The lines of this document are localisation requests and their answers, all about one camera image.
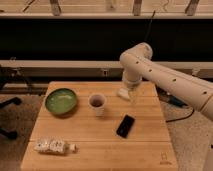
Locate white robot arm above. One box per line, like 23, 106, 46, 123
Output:
120, 42, 213, 121

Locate black smartphone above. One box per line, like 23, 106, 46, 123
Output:
116, 115, 135, 138

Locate white paper cup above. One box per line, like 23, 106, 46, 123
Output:
88, 93, 106, 117

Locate green bowl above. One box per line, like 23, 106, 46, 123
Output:
45, 88, 78, 116

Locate crushed plastic water bottle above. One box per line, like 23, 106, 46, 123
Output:
34, 138, 76, 155

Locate black office chair base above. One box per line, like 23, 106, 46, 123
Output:
0, 64, 34, 140

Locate black floor cable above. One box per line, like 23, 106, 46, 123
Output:
159, 91, 196, 123

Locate black hanging cable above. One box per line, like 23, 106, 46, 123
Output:
143, 9, 157, 44

